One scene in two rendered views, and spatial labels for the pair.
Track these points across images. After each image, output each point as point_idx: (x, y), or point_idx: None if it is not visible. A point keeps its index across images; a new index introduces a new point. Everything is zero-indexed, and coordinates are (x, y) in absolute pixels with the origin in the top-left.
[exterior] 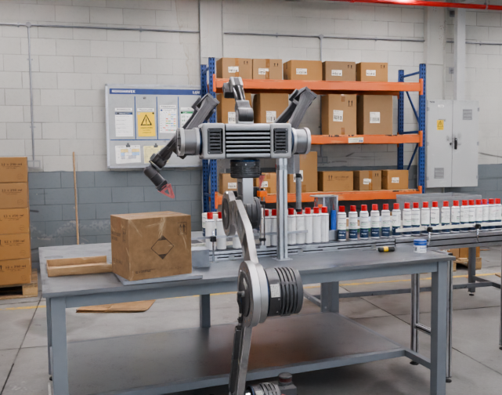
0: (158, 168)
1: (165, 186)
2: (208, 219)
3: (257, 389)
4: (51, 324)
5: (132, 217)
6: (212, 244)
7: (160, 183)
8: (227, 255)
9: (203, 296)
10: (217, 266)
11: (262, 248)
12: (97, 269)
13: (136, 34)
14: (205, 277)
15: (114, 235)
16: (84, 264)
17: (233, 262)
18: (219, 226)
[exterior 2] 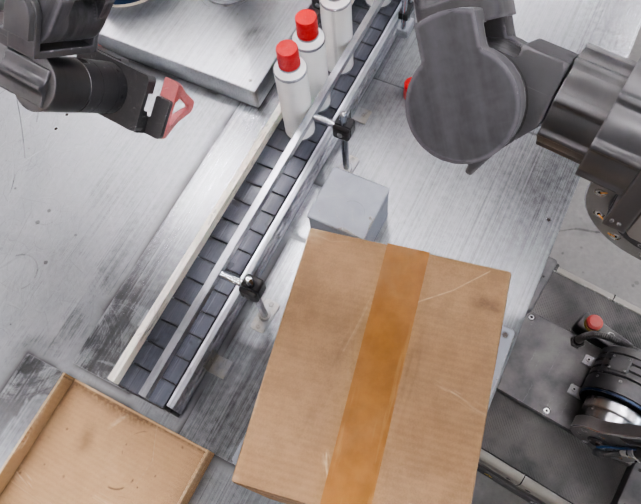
0: (83, 48)
1: (169, 107)
2: (292, 70)
3: None
4: None
5: (410, 486)
6: (345, 141)
7: (123, 98)
8: (347, 114)
9: None
10: (404, 201)
11: (409, 33)
12: (186, 500)
13: None
14: (506, 320)
15: (292, 502)
16: (41, 450)
17: (386, 131)
18: (317, 62)
